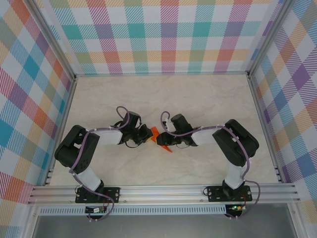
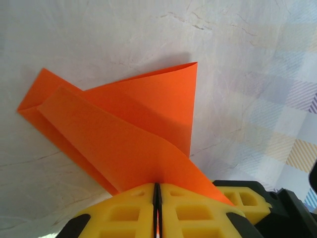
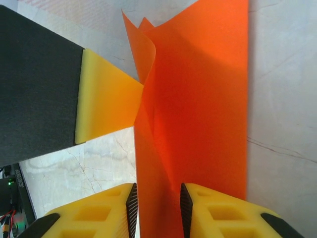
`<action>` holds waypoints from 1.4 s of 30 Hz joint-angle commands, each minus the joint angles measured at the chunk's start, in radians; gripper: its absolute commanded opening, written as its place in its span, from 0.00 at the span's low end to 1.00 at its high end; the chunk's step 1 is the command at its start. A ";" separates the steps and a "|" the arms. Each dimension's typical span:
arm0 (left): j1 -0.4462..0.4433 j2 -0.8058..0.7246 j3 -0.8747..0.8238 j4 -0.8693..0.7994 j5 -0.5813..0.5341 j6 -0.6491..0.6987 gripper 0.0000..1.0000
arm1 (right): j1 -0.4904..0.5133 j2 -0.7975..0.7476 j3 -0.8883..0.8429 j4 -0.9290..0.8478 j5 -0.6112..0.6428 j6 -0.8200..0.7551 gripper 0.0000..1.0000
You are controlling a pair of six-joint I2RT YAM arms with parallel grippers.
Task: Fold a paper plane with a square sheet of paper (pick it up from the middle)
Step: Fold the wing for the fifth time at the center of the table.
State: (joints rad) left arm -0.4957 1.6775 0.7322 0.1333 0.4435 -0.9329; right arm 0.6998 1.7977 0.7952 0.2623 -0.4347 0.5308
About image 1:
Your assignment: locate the grey metal panel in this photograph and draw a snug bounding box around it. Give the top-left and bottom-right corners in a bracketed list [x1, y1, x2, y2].
[32, 214, 298, 238]

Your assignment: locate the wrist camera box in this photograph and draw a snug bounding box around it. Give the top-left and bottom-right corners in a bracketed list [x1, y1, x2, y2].
[125, 112, 142, 128]
[163, 114, 194, 132]

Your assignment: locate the orange paper sheet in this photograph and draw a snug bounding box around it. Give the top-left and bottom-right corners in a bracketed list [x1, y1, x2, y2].
[149, 125, 173, 153]

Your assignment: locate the aluminium table edge rail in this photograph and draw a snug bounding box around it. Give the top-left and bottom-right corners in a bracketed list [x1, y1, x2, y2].
[75, 71, 249, 77]
[44, 78, 78, 186]
[247, 75, 285, 183]

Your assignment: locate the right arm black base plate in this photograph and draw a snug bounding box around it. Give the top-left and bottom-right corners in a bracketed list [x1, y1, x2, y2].
[207, 185, 253, 203]

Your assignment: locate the slanted aluminium frame post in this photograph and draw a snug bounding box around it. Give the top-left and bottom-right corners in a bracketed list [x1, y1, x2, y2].
[247, 0, 297, 79]
[29, 0, 77, 81]

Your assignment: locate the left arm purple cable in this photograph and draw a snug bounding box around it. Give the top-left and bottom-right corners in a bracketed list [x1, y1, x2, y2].
[70, 106, 131, 222]

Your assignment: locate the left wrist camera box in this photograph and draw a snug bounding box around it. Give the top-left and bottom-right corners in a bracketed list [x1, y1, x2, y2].
[125, 112, 142, 128]

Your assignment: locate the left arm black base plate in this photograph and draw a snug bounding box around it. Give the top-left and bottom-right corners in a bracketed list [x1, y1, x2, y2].
[75, 186, 121, 204]

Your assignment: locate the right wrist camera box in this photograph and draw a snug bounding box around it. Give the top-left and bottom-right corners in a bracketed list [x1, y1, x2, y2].
[163, 114, 194, 132]

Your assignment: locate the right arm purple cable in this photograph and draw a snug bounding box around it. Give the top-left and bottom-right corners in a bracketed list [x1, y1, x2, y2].
[160, 111, 261, 220]

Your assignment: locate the aluminium mounting rail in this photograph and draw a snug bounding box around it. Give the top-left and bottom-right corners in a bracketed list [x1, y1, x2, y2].
[27, 182, 301, 205]

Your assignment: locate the slotted grey cable duct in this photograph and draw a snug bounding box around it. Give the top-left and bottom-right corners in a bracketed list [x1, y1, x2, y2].
[39, 204, 227, 216]

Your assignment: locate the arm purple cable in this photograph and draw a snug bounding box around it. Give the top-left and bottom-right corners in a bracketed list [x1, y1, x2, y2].
[160, 111, 261, 220]
[70, 106, 131, 222]

